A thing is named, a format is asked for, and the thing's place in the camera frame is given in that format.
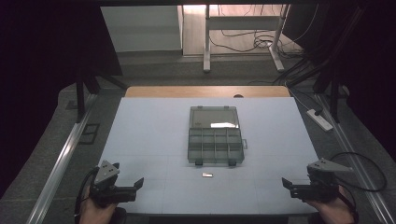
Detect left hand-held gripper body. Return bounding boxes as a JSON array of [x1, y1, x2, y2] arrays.
[[89, 160, 125, 208]]

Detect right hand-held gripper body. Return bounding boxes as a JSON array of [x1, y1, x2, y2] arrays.
[[305, 158, 355, 203]]

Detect clear grey compartment organizer box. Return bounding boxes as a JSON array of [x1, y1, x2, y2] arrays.
[[187, 105, 248, 167]]

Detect person's right hand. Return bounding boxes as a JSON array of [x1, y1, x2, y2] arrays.
[[304, 186, 357, 224]]

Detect person's left hand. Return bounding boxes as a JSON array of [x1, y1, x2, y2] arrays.
[[78, 186, 119, 224]]

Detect white table mat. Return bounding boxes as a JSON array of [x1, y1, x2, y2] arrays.
[[98, 96, 319, 216]]

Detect white power strip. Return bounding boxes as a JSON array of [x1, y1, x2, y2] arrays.
[[305, 108, 334, 132]]

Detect black metal stand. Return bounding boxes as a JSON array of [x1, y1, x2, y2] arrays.
[[74, 66, 129, 124], [312, 62, 344, 124]]

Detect wooden table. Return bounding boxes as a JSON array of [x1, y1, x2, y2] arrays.
[[124, 85, 291, 99]]

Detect white cabinet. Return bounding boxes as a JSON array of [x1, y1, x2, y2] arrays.
[[99, 5, 184, 53]]

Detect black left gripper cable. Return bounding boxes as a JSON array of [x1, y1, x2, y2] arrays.
[[73, 166, 100, 220]]

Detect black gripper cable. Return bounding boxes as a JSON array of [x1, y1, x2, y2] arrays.
[[73, 166, 100, 220], [329, 151, 388, 193]]

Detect aluminium rail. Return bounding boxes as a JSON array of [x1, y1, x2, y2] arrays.
[[314, 92, 396, 224], [25, 92, 98, 224]]

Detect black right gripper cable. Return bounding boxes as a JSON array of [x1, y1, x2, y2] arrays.
[[329, 151, 388, 193]]

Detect tangle of black floor cables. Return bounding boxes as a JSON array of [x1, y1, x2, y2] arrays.
[[208, 4, 325, 87]]

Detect white metal desk frame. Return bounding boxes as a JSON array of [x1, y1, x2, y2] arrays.
[[203, 4, 291, 75]]

